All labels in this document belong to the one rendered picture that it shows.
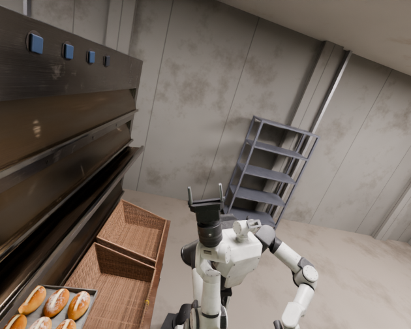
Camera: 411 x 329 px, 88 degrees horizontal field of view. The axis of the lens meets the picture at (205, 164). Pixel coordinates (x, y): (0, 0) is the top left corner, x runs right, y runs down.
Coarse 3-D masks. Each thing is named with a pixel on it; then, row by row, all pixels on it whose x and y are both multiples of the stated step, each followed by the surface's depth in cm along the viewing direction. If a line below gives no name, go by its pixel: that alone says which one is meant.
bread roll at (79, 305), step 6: (78, 294) 80; (84, 294) 80; (72, 300) 78; (78, 300) 78; (84, 300) 79; (72, 306) 76; (78, 306) 76; (84, 306) 78; (72, 312) 75; (78, 312) 76; (84, 312) 78; (72, 318) 75; (78, 318) 76
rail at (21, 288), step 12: (132, 156) 160; (96, 204) 100; (84, 216) 90; (72, 228) 81; (60, 240) 75; (48, 252) 70; (36, 276) 63; (24, 288) 58; (12, 300) 55; (0, 312) 52
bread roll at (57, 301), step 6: (54, 294) 77; (60, 294) 78; (66, 294) 80; (48, 300) 76; (54, 300) 76; (60, 300) 77; (66, 300) 79; (48, 306) 74; (54, 306) 75; (60, 306) 76; (48, 312) 74; (54, 312) 75
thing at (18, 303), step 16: (112, 160) 154; (128, 160) 157; (96, 176) 128; (112, 176) 130; (80, 192) 110; (96, 192) 111; (64, 208) 96; (80, 208) 97; (96, 208) 100; (48, 224) 85; (64, 224) 86; (80, 224) 87; (32, 240) 76; (48, 240) 77; (16, 256) 70; (32, 256) 70; (0, 272) 64; (16, 272) 64; (0, 288) 59; (32, 288) 62; (0, 304) 55; (16, 304) 56
